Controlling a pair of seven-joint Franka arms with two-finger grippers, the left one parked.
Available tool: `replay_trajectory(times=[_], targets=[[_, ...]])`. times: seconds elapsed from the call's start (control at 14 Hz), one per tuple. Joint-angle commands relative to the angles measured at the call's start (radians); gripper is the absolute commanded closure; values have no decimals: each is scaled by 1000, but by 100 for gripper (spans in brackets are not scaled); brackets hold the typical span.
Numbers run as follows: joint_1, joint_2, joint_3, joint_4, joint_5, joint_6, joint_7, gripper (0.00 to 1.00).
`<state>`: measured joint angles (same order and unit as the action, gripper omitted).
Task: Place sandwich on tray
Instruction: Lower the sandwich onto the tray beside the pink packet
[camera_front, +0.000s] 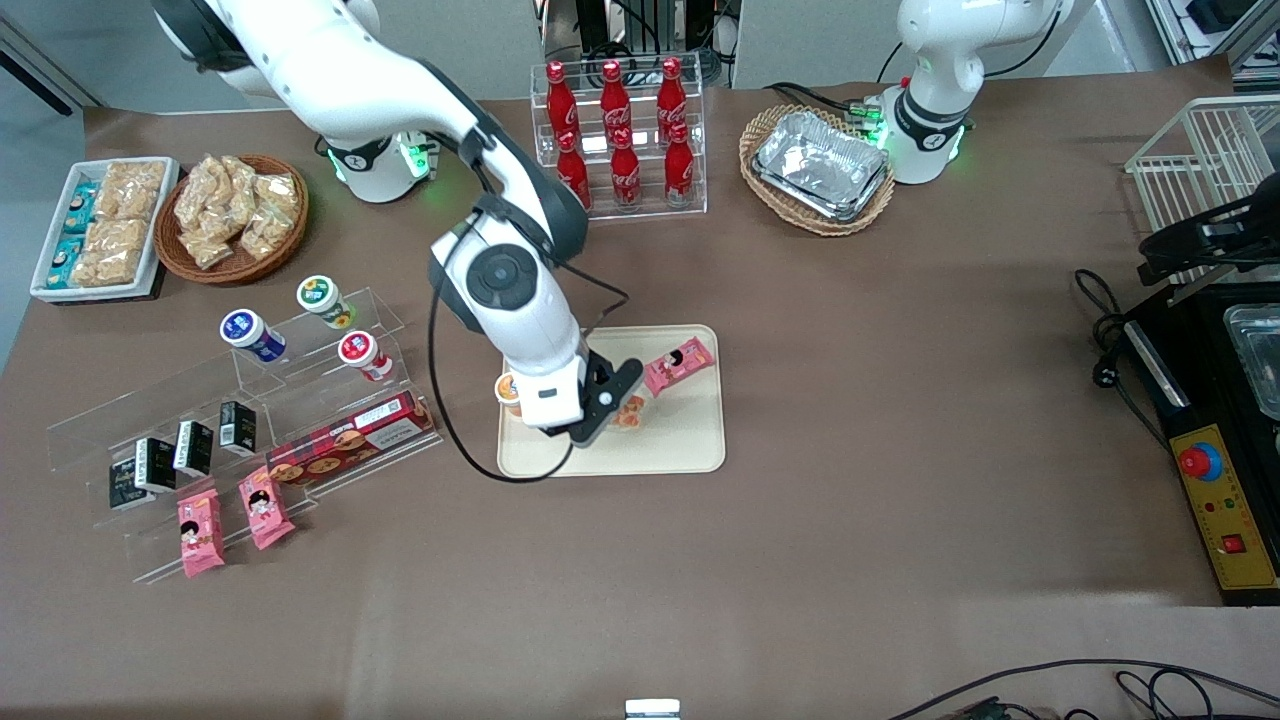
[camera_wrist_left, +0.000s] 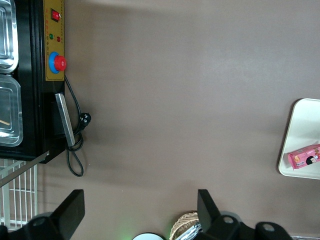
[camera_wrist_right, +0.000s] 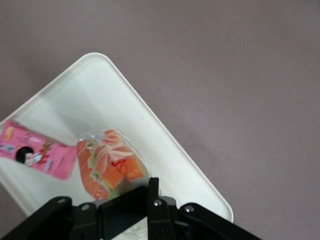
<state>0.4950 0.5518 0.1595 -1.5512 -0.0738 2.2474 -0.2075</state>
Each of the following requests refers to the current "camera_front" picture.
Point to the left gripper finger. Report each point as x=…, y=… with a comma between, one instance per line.
x=1175, y=255

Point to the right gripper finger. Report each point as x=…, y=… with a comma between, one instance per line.
x=590, y=420
x=615, y=375

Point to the triangle sandwich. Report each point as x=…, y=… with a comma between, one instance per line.
x=632, y=412

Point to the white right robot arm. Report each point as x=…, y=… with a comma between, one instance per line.
x=350, y=70

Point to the beige plastic tray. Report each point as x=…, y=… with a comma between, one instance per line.
x=680, y=440

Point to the aluminium foil tray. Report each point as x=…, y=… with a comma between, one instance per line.
x=820, y=160

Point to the orange lid cup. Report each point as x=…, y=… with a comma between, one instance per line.
x=507, y=390

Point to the pink snack packet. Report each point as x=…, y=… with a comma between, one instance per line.
x=682, y=363
x=200, y=535
x=266, y=508

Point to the clear rectangular food container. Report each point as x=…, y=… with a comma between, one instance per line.
x=1258, y=360

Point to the red lid cup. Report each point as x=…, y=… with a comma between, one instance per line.
x=362, y=355

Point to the red cola bottle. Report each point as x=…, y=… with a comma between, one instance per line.
x=626, y=178
x=561, y=105
x=679, y=172
x=671, y=100
x=576, y=180
x=614, y=103

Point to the grey equipment rack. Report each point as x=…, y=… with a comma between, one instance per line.
x=1220, y=20

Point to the red cookie box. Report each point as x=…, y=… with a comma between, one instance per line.
x=350, y=440

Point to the clear acrylic bottle rack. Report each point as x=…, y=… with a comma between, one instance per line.
x=690, y=180

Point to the light woven wicker basket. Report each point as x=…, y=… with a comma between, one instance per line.
x=800, y=222

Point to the clear acrylic stepped stand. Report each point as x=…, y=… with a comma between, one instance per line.
x=310, y=400

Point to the green lid cup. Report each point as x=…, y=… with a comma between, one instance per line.
x=323, y=300

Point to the small white device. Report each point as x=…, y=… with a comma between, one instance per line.
x=652, y=709

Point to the blue lid cup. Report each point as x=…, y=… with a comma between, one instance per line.
x=250, y=335

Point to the small black carton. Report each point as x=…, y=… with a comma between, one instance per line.
x=122, y=488
x=238, y=428
x=195, y=448
x=157, y=465

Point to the clear bag fried snacks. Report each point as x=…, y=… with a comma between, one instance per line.
x=270, y=215
x=197, y=200
x=228, y=180
x=205, y=248

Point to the brown round wicker basket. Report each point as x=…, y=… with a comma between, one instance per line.
x=240, y=270

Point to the white rectangular bin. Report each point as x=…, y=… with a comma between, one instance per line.
x=160, y=215

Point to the rice cracker pack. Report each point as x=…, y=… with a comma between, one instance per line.
x=132, y=190
x=112, y=250

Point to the teal snack packet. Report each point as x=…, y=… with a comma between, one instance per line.
x=80, y=208
x=65, y=262

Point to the dark diagonal bar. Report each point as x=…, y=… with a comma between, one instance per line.
x=35, y=83

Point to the black equipment frame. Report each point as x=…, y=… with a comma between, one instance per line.
x=600, y=25

